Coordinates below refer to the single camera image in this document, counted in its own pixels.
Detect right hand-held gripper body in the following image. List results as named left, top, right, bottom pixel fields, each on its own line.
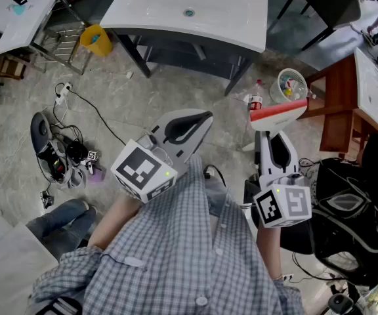
left=253, top=173, right=313, bottom=229

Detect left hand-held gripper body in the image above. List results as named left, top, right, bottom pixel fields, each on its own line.
left=110, top=131, right=179, bottom=205

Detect white squeegee red blade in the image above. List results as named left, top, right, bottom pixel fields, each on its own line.
left=249, top=98, right=309, bottom=141

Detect person's left forearm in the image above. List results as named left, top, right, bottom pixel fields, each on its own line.
left=87, top=191, right=144, bottom=253

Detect person's right forearm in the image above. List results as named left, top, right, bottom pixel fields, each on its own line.
left=256, top=222, right=284, bottom=281

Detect spare hand-held gripper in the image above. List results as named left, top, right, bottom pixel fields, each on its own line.
left=79, top=149, right=103, bottom=177

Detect person's blue jeans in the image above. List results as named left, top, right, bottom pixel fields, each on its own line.
left=203, top=172, right=230, bottom=219

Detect black backpack white trim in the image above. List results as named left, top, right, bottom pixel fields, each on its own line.
left=279, top=133, right=378, bottom=290

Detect plastic bottle red label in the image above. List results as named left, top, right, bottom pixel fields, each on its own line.
left=247, top=79, right=265, bottom=112

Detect white mesh basket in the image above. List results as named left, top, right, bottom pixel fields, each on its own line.
left=269, top=68, right=308, bottom=105

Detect brown wooden cabinet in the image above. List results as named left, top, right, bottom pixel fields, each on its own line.
left=302, top=53, right=378, bottom=159

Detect person's plaid shirt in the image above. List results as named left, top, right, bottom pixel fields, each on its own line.
left=30, top=157, right=305, bottom=315

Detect white washbasin table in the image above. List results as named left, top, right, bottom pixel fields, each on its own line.
left=98, top=0, right=270, bottom=97

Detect white countertop washbasin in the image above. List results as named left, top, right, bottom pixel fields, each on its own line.
left=354, top=47, right=378, bottom=141

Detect white power strip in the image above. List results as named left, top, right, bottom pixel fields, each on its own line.
left=54, top=81, right=74, bottom=107

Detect yellow waste bin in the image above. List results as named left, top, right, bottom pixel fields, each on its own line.
left=79, top=24, right=114, bottom=58

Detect white side table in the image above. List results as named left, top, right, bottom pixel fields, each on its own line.
left=0, top=207, right=60, bottom=315

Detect wooden crate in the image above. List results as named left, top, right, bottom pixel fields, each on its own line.
left=0, top=49, right=26, bottom=81

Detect black power cable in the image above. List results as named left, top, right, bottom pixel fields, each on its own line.
left=66, top=89, right=127, bottom=146

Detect grey rig with cables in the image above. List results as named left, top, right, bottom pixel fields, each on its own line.
left=30, top=111, right=90, bottom=190

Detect white washbasin on steel frame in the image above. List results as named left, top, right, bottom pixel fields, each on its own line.
left=0, top=0, right=90, bottom=75

